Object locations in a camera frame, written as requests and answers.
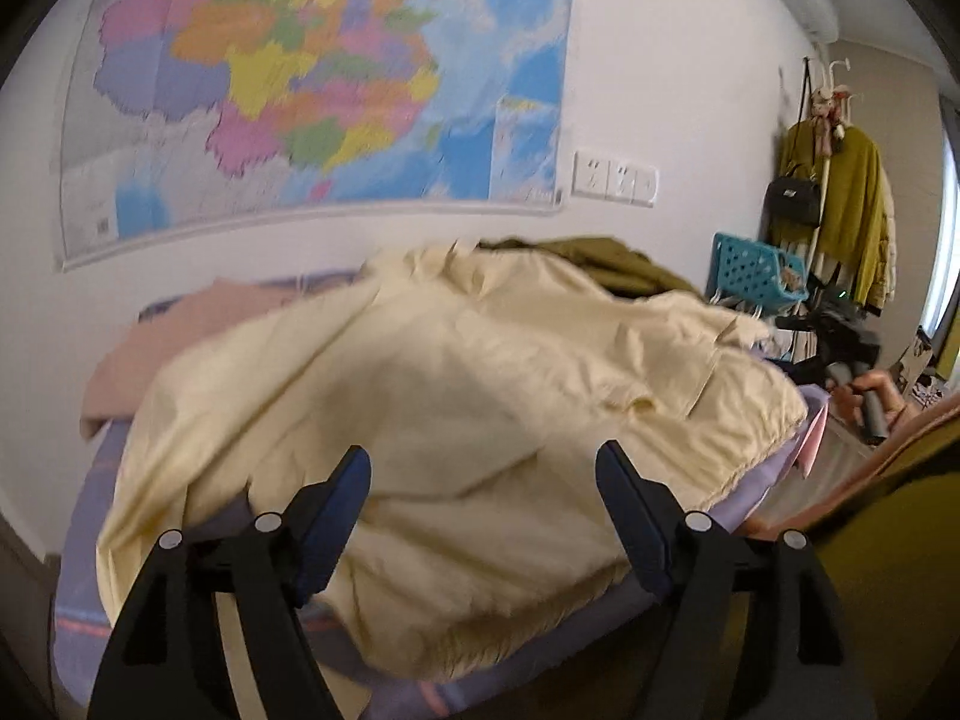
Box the window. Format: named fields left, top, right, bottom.
left=919, top=94, right=960, bottom=377

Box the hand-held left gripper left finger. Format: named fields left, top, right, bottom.
left=86, top=444, right=374, bottom=720

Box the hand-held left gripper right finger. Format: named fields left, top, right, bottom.
left=595, top=439, right=878, bottom=720

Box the purple striped bed sheet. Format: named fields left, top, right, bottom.
left=49, top=270, right=830, bottom=720

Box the cream jacket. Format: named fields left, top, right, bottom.
left=96, top=244, right=809, bottom=680

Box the colourful wall map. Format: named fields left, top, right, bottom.
left=52, top=0, right=575, bottom=275

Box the white coat rack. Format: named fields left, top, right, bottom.
left=801, top=56, right=856, bottom=196

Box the person's olive clothing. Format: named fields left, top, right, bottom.
left=750, top=394, right=960, bottom=720

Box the pink cloth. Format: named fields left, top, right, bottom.
left=81, top=277, right=301, bottom=440

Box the olive green garment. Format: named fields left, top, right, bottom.
left=480, top=236, right=706, bottom=301

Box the blue plastic basket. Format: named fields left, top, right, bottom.
left=705, top=232, right=811, bottom=314

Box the mustard green hanging coat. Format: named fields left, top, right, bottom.
left=776, top=120, right=895, bottom=310

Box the person's right hand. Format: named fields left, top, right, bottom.
left=828, top=369, right=910, bottom=430

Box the white wall socket panel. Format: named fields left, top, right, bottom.
left=571, top=150, right=659, bottom=209

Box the black handbag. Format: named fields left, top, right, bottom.
left=763, top=176, right=823, bottom=227

